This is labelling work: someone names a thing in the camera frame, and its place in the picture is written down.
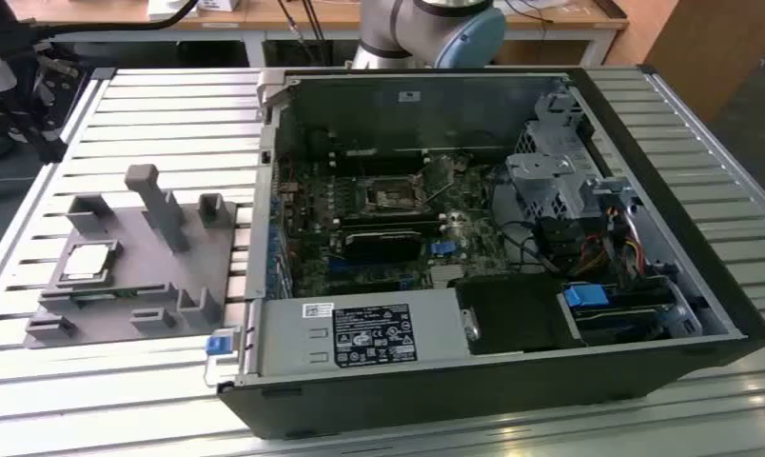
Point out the blue case latch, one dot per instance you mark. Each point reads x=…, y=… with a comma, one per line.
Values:
x=220, y=345

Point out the grey parts rack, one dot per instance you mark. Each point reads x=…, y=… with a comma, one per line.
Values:
x=135, y=266

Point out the black graphics card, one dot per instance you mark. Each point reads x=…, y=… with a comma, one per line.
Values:
x=381, y=247

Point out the metal locking lever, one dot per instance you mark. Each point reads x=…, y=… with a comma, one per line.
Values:
x=447, y=189

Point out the wooden desk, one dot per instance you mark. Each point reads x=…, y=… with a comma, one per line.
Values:
x=547, y=24

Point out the silver drive cage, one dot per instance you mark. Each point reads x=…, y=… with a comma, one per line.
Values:
x=540, y=190

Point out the green RAM stick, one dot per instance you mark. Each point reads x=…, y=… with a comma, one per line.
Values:
x=124, y=293

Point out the green motherboard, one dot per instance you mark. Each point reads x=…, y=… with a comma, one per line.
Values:
x=471, y=247

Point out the black open PC case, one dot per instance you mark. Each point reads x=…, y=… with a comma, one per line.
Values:
x=420, y=404

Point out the silver chipset heat sink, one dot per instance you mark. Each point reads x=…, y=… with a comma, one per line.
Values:
x=448, y=277

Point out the CPU socket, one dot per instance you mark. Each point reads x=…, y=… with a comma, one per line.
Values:
x=391, y=196

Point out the brown wooden cabinet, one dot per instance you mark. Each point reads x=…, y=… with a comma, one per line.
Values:
x=724, y=47

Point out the black RAM slot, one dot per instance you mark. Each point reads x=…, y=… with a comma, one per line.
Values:
x=388, y=221
x=391, y=227

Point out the hard disk in blue carrier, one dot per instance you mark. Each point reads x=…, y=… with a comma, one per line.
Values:
x=586, y=296

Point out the black plastic shroud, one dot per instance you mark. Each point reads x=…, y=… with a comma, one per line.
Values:
x=515, y=314

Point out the blue board connector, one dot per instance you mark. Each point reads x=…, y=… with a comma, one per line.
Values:
x=440, y=248

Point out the CPU with silver top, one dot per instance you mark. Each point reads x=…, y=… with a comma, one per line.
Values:
x=88, y=261

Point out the silver power supply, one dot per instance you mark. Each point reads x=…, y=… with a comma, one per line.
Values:
x=293, y=343

